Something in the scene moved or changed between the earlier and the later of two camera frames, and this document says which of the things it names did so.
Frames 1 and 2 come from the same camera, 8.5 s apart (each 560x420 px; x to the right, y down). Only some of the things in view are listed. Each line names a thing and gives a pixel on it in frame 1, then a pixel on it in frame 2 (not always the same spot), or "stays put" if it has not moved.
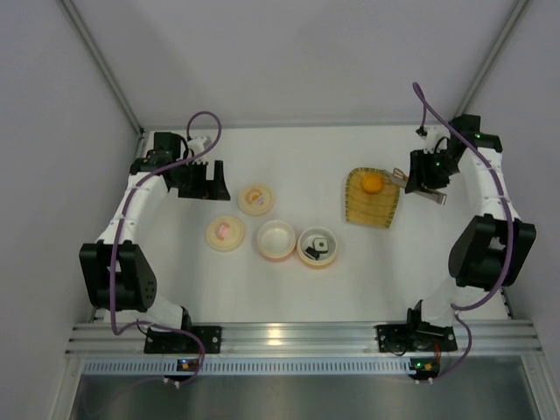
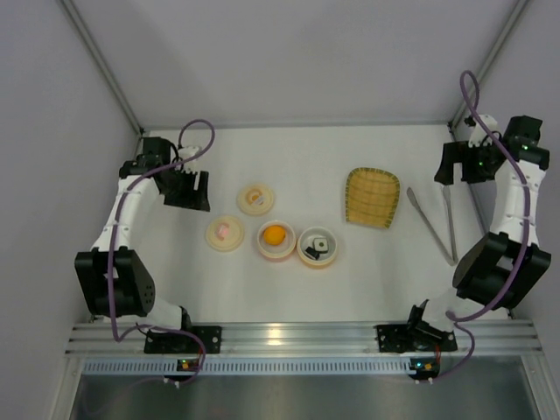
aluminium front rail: [486, 338] stays put
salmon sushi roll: [312, 252] stays put
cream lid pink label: [225, 234] stays put
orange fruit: [373, 183] → [275, 234]
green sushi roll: [320, 245] stays put
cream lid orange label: [255, 199] stays put
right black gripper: [416, 173] → [455, 159]
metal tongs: [400, 179] → [451, 259]
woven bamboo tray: [370, 208] stays put
